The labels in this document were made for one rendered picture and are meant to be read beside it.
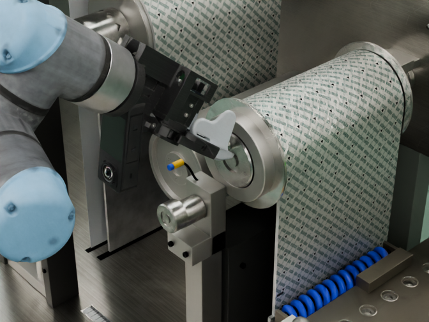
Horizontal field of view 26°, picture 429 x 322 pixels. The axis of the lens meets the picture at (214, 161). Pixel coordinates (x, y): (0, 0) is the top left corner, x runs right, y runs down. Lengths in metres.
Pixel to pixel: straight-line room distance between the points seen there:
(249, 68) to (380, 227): 0.30
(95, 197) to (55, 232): 0.74
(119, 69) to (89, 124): 0.53
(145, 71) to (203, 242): 0.30
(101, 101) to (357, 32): 0.57
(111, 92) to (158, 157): 0.38
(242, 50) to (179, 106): 0.37
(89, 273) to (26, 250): 0.74
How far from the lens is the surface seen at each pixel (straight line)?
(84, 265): 1.55
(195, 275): 1.26
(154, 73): 0.99
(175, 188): 1.30
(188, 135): 1.03
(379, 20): 1.37
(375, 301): 1.29
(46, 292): 1.47
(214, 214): 1.19
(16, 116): 0.90
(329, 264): 1.31
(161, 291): 1.49
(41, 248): 0.80
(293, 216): 1.19
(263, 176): 1.12
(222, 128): 1.08
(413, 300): 1.30
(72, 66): 0.90
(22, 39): 0.86
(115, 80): 0.93
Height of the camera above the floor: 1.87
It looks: 33 degrees down
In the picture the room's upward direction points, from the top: straight up
